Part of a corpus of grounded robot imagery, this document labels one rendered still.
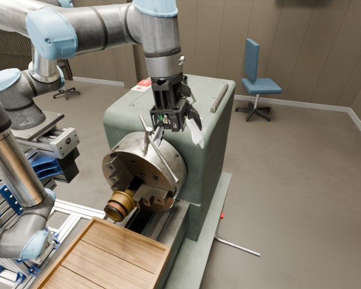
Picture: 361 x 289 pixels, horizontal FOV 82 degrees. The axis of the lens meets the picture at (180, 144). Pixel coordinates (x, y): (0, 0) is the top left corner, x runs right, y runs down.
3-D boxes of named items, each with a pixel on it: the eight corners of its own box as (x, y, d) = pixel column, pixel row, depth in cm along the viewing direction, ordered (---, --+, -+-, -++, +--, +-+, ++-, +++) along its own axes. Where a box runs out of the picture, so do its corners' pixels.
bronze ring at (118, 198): (115, 182, 74) (97, 202, 67) (137, 188, 71) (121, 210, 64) (120, 199, 80) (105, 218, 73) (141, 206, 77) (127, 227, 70)
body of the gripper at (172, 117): (153, 133, 49) (141, 83, 42) (164, 116, 56) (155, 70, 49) (184, 135, 47) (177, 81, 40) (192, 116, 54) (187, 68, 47)
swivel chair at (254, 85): (271, 108, 356) (291, 40, 291) (273, 126, 311) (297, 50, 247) (235, 103, 371) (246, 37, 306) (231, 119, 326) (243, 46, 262)
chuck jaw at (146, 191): (146, 175, 79) (175, 184, 75) (148, 184, 82) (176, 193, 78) (130, 198, 71) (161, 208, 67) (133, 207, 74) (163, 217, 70)
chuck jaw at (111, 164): (131, 173, 82) (113, 149, 78) (140, 171, 79) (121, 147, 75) (114, 194, 74) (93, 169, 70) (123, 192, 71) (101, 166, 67)
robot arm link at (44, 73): (19, 81, 98) (2, -34, 55) (52, 72, 107) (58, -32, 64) (34, 102, 98) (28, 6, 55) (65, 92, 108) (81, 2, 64)
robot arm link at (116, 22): (75, 8, 42) (105, 2, 36) (121, 4, 49) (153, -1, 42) (88, 50, 46) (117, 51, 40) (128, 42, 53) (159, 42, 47)
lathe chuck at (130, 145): (115, 176, 99) (114, 123, 78) (175, 206, 94) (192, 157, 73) (102, 190, 92) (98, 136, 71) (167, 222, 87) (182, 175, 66)
